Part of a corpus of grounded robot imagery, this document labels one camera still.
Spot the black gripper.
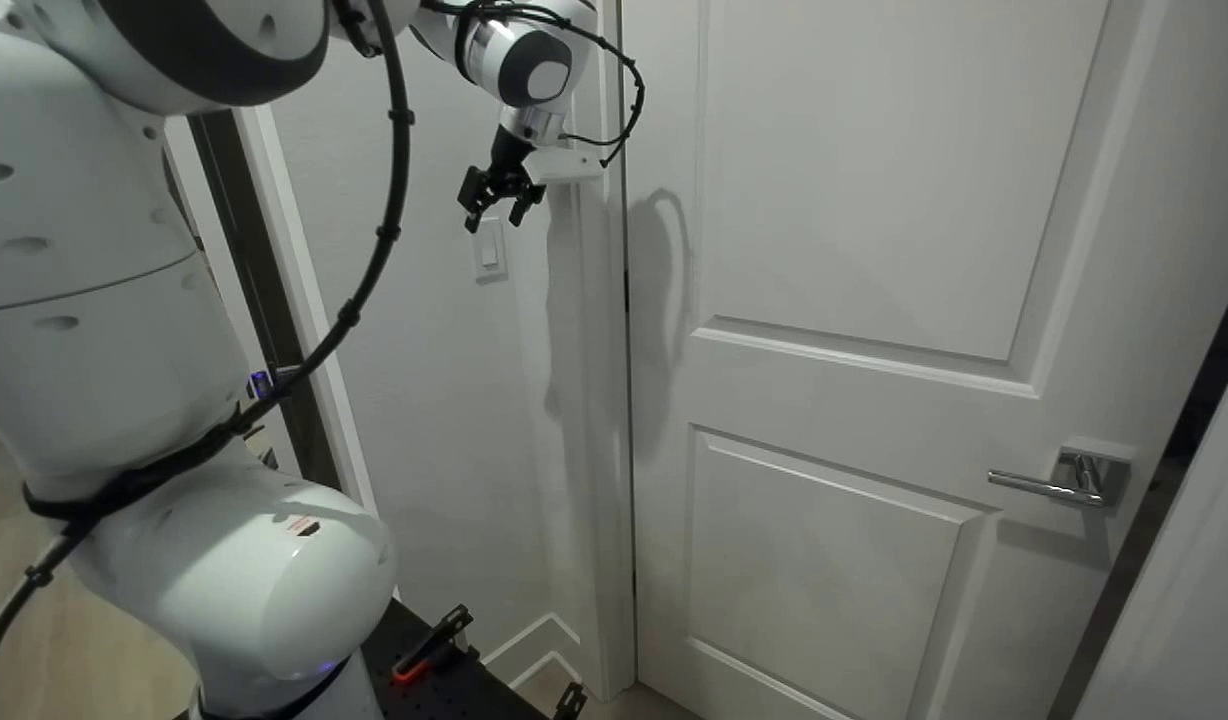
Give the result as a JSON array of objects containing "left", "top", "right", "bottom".
[{"left": 460, "top": 126, "right": 542, "bottom": 231}]

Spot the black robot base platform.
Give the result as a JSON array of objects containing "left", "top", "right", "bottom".
[{"left": 364, "top": 598, "right": 548, "bottom": 720}]

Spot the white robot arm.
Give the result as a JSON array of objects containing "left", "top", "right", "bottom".
[{"left": 0, "top": 0, "right": 594, "bottom": 720}]

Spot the black orange clamp rear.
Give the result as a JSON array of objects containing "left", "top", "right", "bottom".
[{"left": 387, "top": 605, "right": 472, "bottom": 689}]

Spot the black orange clamp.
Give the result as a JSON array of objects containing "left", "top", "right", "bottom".
[
  {"left": 387, "top": 605, "right": 472, "bottom": 689},
  {"left": 550, "top": 685, "right": 587, "bottom": 720}
]

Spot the white panel door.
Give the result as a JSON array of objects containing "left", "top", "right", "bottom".
[{"left": 624, "top": 0, "right": 1228, "bottom": 720}]

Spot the black orange clamp front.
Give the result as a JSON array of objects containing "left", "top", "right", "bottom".
[{"left": 550, "top": 685, "right": 587, "bottom": 720}]

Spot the white wall light switch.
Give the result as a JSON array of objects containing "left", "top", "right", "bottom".
[{"left": 474, "top": 216, "right": 506, "bottom": 283}]

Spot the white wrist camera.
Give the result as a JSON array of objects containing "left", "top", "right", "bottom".
[{"left": 522, "top": 143, "right": 604, "bottom": 182}]

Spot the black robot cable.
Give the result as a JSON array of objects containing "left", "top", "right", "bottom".
[{"left": 0, "top": 0, "right": 421, "bottom": 720}]

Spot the silver door handle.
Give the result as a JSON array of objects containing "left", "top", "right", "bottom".
[{"left": 989, "top": 448, "right": 1132, "bottom": 506}]

